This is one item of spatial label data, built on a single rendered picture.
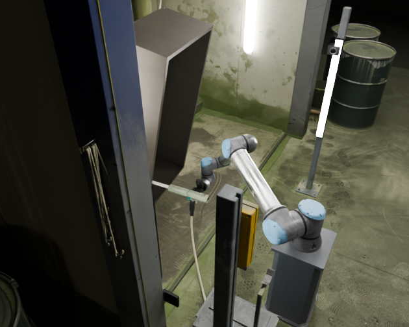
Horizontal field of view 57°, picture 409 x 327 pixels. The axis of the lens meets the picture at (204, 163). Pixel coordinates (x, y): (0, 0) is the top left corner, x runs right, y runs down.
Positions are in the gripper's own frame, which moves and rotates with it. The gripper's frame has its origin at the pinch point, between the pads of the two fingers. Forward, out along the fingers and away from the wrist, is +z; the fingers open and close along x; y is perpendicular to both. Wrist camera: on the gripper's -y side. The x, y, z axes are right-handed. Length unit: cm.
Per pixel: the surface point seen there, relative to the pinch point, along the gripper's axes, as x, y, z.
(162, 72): 9, -100, 33
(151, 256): -16, -30, 88
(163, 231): 25, 48, -7
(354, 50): -81, -66, -249
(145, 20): 36, -117, 3
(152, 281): -16, -13, 88
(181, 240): 7.6, 47.7, -4.7
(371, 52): -98, -67, -249
